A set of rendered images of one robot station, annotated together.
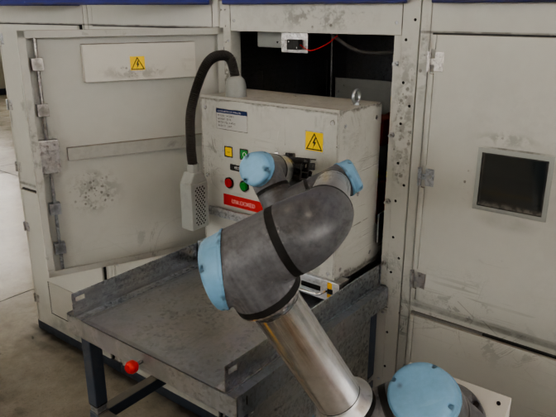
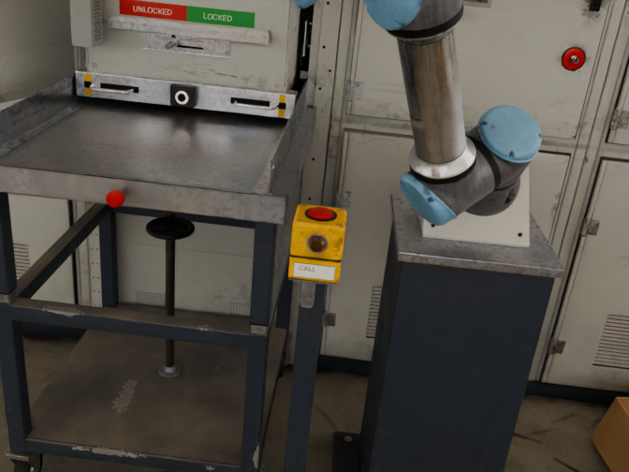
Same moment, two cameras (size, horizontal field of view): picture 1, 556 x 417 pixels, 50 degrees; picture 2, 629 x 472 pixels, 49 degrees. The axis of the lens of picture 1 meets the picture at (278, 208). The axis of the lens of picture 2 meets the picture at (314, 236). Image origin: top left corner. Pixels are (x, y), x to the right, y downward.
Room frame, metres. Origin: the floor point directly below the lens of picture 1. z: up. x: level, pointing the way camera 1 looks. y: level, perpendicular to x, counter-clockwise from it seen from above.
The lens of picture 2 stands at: (0.09, 0.72, 1.31)
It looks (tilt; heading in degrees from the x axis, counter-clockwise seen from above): 25 degrees down; 324
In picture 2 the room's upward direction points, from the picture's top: 6 degrees clockwise
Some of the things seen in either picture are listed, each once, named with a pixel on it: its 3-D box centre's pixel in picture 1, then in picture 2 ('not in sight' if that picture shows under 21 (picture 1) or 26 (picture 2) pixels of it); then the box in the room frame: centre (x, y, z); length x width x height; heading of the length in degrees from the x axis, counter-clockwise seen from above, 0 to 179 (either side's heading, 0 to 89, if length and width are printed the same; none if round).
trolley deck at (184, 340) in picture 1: (234, 309); (170, 140); (1.53, 0.12, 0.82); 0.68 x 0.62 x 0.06; 142
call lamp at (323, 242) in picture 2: not in sight; (316, 244); (0.84, 0.18, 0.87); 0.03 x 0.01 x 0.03; 52
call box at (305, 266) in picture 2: not in sight; (317, 243); (0.88, 0.15, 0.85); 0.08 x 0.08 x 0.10; 52
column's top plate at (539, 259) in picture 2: not in sight; (469, 231); (1.00, -0.33, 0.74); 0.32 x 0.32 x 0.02; 54
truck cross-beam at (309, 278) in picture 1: (267, 267); (186, 93); (1.65, 0.03, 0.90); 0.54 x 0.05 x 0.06; 52
